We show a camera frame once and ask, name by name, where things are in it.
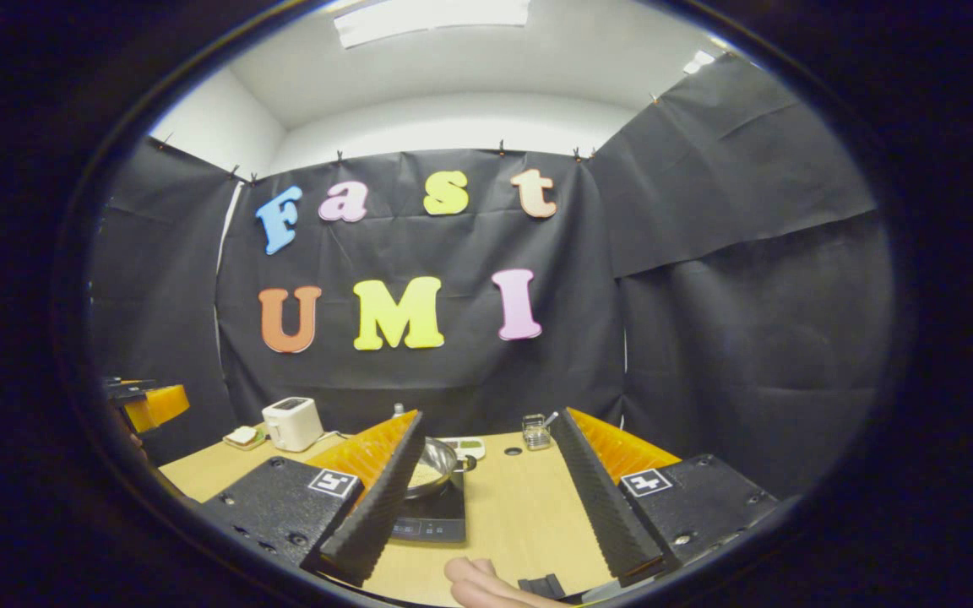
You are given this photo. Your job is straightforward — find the black induction cooktop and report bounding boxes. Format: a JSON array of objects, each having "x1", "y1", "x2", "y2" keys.
[{"x1": 389, "y1": 473, "x2": 468, "y2": 544}]

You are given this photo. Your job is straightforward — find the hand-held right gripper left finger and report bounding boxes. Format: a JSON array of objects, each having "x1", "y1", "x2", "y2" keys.
[{"x1": 199, "y1": 410, "x2": 426, "y2": 588}]

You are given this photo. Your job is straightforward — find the white toaster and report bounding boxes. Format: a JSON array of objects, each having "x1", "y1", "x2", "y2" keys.
[{"x1": 262, "y1": 397, "x2": 324, "y2": 453}]

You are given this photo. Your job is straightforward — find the stainless steel pot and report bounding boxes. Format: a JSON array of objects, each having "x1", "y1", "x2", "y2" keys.
[{"x1": 406, "y1": 437, "x2": 477, "y2": 501}]

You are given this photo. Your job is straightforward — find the large ceiling light panel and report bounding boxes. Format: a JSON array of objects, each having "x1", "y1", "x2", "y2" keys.
[{"x1": 333, "y1": 0, "x2": 531, "y2": 49}]

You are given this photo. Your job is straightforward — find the metal wire holder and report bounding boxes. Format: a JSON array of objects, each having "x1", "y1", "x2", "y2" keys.
[{"x1": 522, "y1": 411, "x2": 559, "y2": 451}]

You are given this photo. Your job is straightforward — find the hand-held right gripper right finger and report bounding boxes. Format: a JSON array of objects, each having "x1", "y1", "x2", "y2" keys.
[{"x1": 550, "y1": 407, "x2": 779, "y2": 589}]

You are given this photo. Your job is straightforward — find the white sandwich tray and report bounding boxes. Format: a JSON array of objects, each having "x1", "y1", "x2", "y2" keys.
[{"x1": 223, "y1": 425, "x2": 269, "y2": 451}]

